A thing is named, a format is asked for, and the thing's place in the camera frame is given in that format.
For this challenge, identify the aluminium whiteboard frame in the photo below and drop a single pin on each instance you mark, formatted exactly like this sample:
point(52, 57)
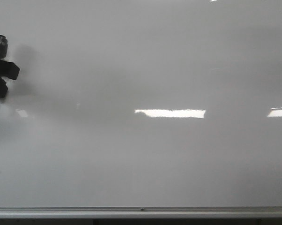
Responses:
point(139, 212)

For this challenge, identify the white whiteboard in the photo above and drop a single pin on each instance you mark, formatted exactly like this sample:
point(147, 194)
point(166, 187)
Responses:
point(157, 103)

